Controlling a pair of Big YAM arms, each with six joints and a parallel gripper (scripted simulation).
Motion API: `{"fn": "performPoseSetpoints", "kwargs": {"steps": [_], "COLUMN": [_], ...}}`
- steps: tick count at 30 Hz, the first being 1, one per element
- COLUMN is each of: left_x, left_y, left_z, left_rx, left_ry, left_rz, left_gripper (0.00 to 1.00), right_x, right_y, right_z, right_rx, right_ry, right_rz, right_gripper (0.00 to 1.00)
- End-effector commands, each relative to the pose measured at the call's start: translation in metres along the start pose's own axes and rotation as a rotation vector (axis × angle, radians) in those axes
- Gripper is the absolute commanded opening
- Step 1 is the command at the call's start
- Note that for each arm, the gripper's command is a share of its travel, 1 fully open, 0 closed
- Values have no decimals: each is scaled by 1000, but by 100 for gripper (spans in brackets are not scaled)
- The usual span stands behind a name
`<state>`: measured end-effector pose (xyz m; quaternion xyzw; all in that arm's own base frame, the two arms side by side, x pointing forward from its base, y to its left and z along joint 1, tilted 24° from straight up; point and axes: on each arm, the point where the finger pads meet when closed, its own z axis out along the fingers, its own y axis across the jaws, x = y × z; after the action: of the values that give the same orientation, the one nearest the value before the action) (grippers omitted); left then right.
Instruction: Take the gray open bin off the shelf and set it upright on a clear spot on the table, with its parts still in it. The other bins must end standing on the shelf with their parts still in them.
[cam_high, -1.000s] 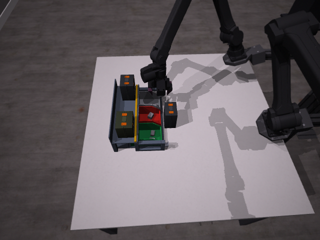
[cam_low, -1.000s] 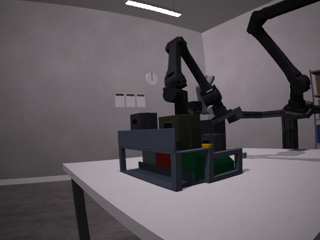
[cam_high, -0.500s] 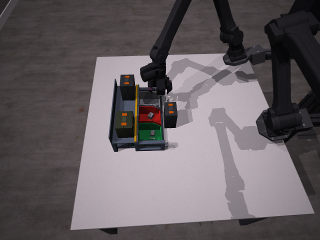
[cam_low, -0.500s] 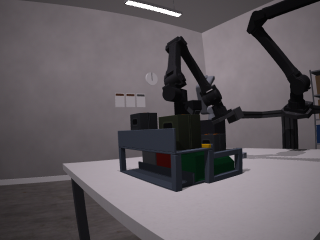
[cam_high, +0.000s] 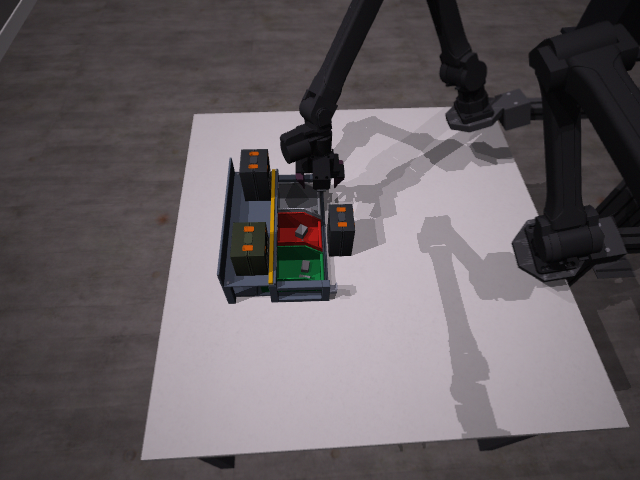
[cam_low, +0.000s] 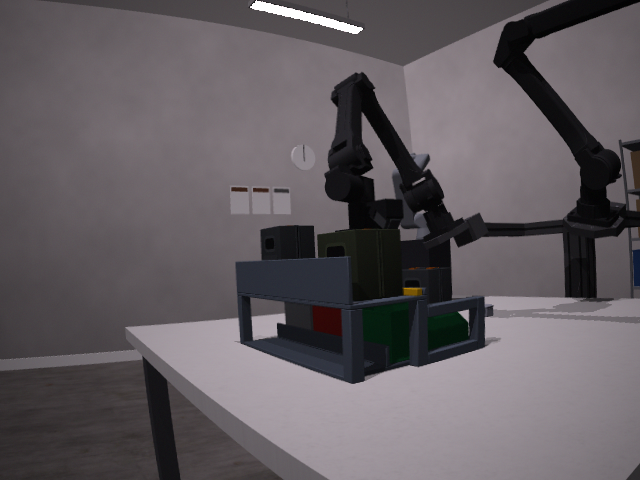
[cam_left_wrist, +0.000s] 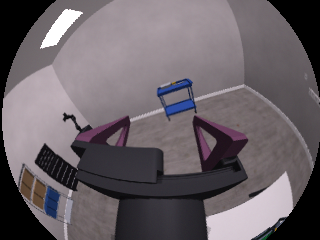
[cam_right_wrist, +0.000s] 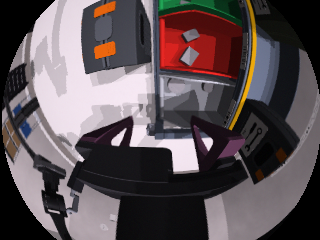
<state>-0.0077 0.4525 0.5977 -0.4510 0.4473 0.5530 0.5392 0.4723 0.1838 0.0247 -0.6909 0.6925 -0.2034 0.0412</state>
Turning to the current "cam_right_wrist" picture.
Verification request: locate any yellow flat bar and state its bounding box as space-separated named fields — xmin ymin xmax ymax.
xmin=228 ymin=0 xmax=256 ymax=130

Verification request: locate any red open bin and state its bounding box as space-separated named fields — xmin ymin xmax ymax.
xmin=159 ymin=10 xmax=242 ymax=79

